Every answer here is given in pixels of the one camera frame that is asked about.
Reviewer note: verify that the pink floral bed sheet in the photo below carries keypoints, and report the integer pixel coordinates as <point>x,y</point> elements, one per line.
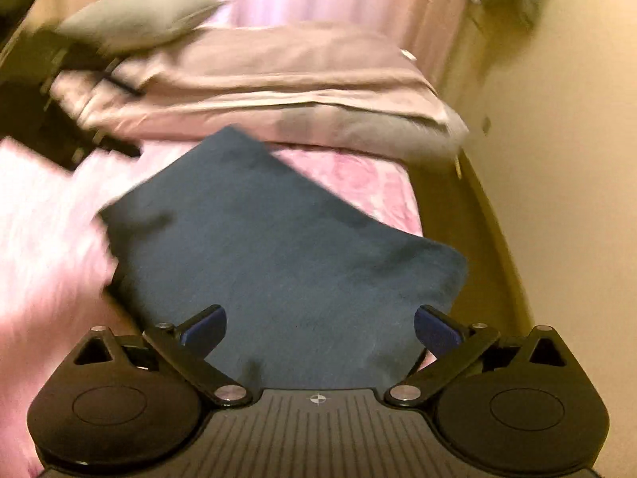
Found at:
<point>50,269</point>

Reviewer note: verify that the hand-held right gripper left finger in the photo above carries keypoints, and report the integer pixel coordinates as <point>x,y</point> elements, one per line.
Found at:
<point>206,329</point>

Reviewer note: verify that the wooden bed frame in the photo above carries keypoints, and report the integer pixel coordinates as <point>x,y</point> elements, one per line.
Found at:
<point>477,239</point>

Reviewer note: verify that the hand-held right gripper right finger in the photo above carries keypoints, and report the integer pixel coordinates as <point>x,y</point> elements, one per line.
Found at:
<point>438,331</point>

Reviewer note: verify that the grey pillow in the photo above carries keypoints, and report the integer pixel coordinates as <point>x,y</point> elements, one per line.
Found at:
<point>134,25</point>

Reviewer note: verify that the blue denim jeans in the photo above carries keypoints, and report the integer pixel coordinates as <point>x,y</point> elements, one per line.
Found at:
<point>283,259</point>

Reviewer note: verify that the pink folded cloth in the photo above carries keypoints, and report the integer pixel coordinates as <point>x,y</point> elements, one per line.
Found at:
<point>273,69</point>

